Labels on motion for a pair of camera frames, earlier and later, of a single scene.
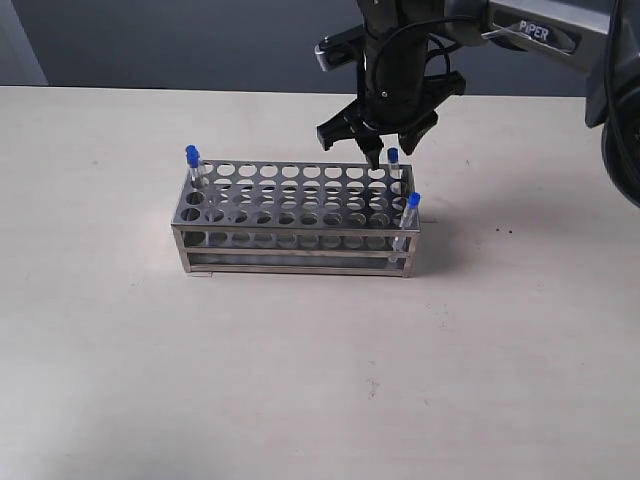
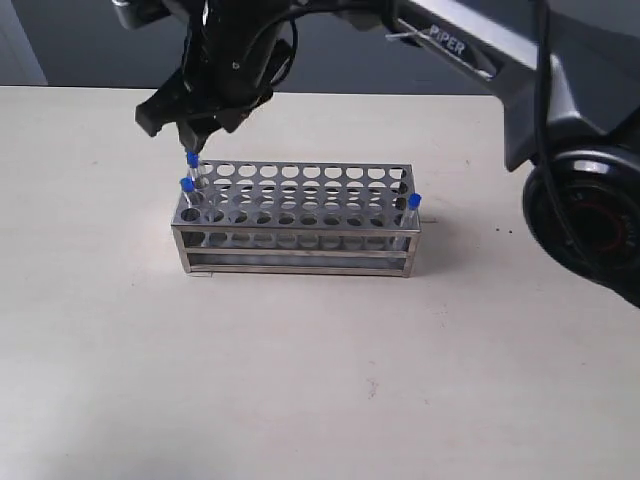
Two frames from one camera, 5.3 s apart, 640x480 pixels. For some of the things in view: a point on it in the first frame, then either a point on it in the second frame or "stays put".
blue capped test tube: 394,169 -> 187,184
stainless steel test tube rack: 297,219 stays put
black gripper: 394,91 -> 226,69
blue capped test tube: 192,154 stays put
